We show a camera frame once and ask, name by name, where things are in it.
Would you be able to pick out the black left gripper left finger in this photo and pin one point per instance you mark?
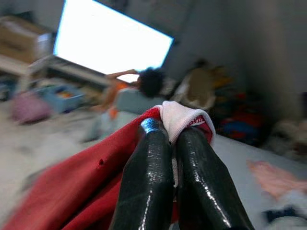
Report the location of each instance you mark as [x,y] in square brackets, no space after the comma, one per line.
[146,179]

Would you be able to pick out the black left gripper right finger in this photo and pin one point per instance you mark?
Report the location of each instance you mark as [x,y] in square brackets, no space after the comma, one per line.
[204,187]

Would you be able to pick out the red and white garment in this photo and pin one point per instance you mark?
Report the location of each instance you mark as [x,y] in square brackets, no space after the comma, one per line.
[72,191]

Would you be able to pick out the navy and white garment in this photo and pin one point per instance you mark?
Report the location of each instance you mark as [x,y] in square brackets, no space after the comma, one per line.
[280,213]

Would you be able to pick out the light blue folding table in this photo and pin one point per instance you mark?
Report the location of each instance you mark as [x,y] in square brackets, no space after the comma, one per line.
[239,155]

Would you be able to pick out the pink garment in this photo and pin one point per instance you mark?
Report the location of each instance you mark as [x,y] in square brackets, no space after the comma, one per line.
[273,179]

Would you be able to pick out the red and blue toy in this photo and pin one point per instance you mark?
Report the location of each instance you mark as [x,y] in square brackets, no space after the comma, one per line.
[239,124]

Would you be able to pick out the light blue child chair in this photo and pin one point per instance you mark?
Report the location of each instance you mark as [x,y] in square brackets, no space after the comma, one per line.
[132,100]

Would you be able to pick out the seated child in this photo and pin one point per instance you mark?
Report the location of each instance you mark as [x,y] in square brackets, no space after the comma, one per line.
[151,81]

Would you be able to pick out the white high chair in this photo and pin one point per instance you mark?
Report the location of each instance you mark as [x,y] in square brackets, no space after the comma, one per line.
[199,83]

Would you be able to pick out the blue toy bin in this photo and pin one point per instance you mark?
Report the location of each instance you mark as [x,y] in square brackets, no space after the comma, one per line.
[57,103]

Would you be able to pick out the pink bag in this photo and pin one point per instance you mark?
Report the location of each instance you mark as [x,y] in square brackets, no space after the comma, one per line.
[31,107]

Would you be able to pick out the bright television screen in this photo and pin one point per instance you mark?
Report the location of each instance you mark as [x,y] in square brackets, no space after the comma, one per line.
[108,36]

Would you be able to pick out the white low shelf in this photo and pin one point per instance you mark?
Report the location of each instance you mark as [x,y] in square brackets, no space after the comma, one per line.
[14,67]

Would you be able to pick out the cardboard box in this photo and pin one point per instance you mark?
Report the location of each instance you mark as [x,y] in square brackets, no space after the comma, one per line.
[16,40]

